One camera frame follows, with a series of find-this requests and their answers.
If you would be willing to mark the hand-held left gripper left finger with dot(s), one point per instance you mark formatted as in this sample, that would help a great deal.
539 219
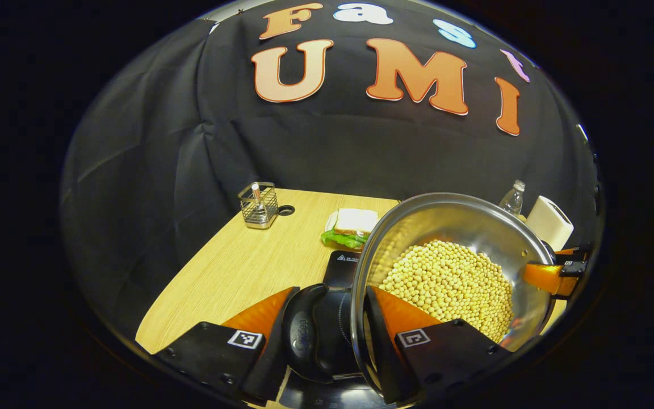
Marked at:
270 375

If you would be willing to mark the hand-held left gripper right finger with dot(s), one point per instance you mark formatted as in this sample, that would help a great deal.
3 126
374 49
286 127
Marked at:
386 363

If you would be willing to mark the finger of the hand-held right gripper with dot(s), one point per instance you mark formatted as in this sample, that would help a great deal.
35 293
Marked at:
543 277
571 250

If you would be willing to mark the black induction cooktop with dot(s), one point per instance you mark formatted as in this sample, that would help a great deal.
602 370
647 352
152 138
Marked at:
344 267

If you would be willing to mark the white toaster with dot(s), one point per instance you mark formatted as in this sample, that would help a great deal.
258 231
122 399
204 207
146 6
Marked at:
548 224

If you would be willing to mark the clear plastic water bottle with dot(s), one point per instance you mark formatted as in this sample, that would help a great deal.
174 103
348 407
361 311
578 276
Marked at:
512 200

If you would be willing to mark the pile of yellow soybeans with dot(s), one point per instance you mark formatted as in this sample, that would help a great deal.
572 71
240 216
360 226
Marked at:
446 284

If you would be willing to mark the sandwich with lettuce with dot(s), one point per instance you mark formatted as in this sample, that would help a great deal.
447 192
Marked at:
355 221

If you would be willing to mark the pink pen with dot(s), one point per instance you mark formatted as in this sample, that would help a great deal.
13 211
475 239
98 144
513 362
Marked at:
256 193

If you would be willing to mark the black backdrop cloth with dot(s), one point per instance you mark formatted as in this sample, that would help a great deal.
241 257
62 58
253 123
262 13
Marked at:
162 142

